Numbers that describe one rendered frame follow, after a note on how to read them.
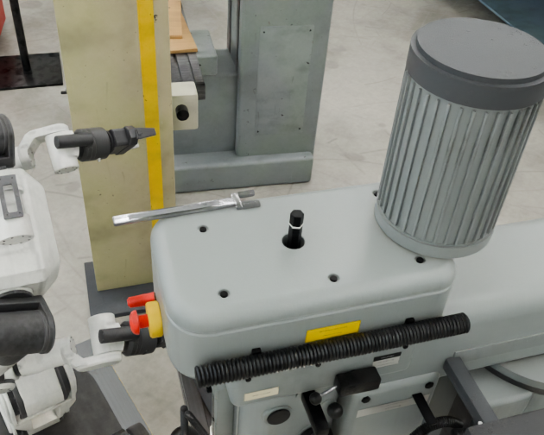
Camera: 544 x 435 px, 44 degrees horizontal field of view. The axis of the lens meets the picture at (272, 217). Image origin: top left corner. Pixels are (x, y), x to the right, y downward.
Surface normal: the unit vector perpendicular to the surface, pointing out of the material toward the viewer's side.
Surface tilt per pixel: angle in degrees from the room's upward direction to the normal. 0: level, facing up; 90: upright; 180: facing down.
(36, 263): 35
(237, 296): 0
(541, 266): 0
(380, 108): 0
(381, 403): 90
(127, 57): 90
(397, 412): 90
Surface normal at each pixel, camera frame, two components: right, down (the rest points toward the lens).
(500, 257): 0.07, -0.75
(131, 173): 0.29, 0.64
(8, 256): 0.37, -0.29
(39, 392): 0.52, 0.12
